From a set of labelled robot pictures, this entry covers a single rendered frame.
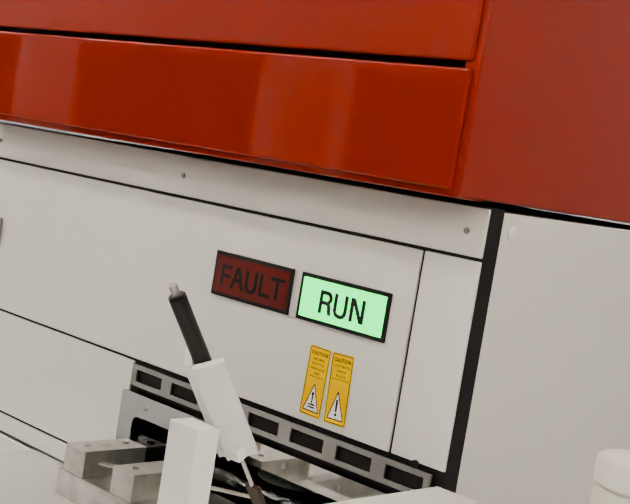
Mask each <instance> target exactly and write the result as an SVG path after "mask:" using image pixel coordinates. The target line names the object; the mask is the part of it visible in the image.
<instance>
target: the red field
mask: <svg viewBox="0 0 630 504"><path fill-rule="evenodd" d="M290 273H291V272H288V271H284V270H280V269H276V268H272V267H268V266H264V265H260V264H256V263H252V262H248V261H244V260H241V259H237V258H233V257H229V256H225V255H221V254H219V256H218V263H217V269H216V275H215V282H214V288H213V290H214V291H218V292H221V293H225V294H228V295H232V296H235V297H239V298H242V299H246V300H249V301H253V302H256V303H260V304H263V305H267V306H270V307H274V308H277V309H280V310H285V304H286V298H287V291H288V285H289V279H290Z"/></svg>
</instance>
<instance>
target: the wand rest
mask: <svg viewBox="0 0 630 504"><path fill-rule="evenodd" d="M184 369H185V372H186V374H187V377H188V379H189V382H190V384H191V387H192V389H193V392H194V395H195V397H196V400H197V402H198V405H199V407H200V410H201V413H202V415H203V418H204V420H205V422H202V421H200V420H197V419H195V418H177V419H170V425H169V431H168V438H167V444H166V451H165V457H164V463H163V470H162V476H161V483H160V489H159V496H158V502H157V504H208V501H209V495H210V489H211V482H212V476H213V470H214V463H215V457H216V454H218V456H219V457H226V459H227V461H230V460H233V461H235V462H238V463H240V462H241V461H242V460H244V459H245V458H246V457H247V456H250V455H254V454H257V453H258V452H257V446H256V443H255V440H254V438H253V435H252V432H251V430H250V427H249V424H248V421H247V419H246V416H245V413H244V411H243V408H242V405H241V402H240V400H239V397H238V394H237V391H236V389H235V386H234V383H233V381H232V378H231V375H230V372H229V370H228V367H227V364H226V362H225V359H224V358H219V359H215V360H211V361H207V362H203V363H199V364H195V365H194V363H193V360H192V358H191V355H190V353H189V350H188V348H187V349H185V358H184Z"/></svg>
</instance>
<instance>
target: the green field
mask: <svg viewBox="0 0 630 504"><path fill-rule="evenodd" d="M386 303H387V297H386V296H382V295H378V294H374V293H370V292H366V291H362V290H358V289H354V288H350V287H346V286H342V285H339V284H335V283H331V282H327V281H323V280H319V279H315V278H311V277H307V276H304V283H303V289H302V295H301V301H300V307H299V313H298V315H301V316H305V317H308V318H312V319H315V320H319V321H322V322H326V323H329V324H333V325H336V326H340V327H343V328H347V329H350V330H354V331H357V332H360V333H364V334H367V335H371V336H374V337H378V338H381V333H382V327H383V321H384V315H385V309H386Z"/></svg>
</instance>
